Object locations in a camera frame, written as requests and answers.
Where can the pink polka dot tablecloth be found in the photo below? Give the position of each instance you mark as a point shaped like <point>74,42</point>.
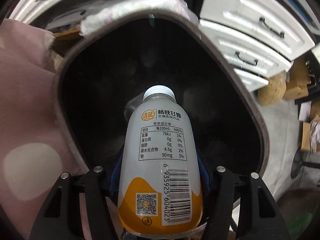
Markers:
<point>33,150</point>

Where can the dark brown trash bin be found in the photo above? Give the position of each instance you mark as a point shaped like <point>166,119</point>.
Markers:
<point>103,78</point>

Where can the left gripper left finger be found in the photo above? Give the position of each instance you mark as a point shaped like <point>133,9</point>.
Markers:
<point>76,208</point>

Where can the white lower drawer unit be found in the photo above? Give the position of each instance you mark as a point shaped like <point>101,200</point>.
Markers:
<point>260,38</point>

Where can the white orange drink bottle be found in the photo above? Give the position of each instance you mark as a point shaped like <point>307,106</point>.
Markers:
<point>160,194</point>

